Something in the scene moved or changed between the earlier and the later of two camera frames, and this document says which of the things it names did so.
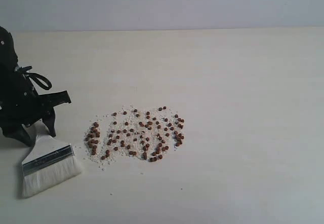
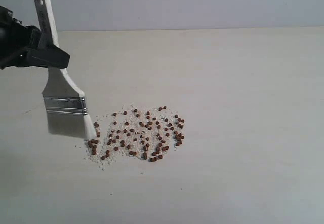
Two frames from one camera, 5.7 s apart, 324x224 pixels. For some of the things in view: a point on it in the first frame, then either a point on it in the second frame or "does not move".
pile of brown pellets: (149, 134) does not move
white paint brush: (49, 162) to (66, 110)
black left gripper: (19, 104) to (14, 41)
